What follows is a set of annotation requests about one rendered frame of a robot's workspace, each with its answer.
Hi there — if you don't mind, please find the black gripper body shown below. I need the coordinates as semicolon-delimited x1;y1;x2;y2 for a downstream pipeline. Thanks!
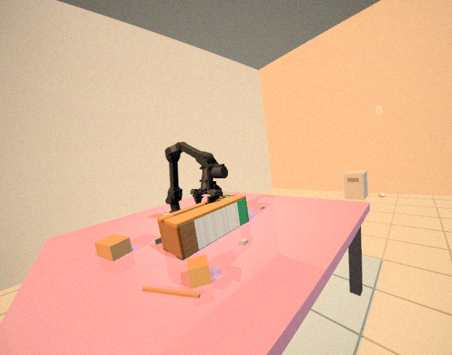
190;177;223;197

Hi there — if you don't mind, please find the orange stick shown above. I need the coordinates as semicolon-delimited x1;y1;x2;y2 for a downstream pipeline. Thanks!
141;287;200;298

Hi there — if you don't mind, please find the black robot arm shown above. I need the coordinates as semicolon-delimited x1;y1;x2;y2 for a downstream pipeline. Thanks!
165;142;228;213

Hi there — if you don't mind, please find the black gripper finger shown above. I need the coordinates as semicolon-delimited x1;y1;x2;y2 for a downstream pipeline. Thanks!
207;196;220;204
192;195;203;204

